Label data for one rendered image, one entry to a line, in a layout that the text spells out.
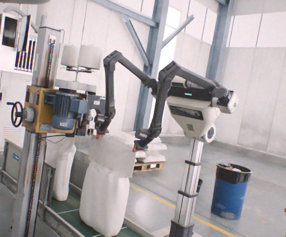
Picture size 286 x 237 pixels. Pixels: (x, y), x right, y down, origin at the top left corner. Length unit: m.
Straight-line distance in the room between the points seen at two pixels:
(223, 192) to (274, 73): 6.69
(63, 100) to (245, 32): 9.41
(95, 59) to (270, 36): 8.85
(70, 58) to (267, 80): 8.47
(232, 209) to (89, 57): 2.80
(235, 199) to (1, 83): 3.74
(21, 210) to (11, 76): 2.93
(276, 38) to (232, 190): 7.19
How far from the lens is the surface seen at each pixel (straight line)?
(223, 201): 4.01
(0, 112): 4.92
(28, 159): 2.22
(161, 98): 1.70
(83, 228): 2.27
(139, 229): 2.32
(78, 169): 3.05
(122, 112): 7.93
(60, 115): 1.99
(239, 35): 10.98
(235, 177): 3.90
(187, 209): 2.39
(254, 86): 10.29
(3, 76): 4.87
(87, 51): 2.06
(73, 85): 1.95
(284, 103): 9.89
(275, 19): 10.62
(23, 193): 2.30
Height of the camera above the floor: 1.40
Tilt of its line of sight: 5 degrees down
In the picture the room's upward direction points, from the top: 9 degrees clockwise
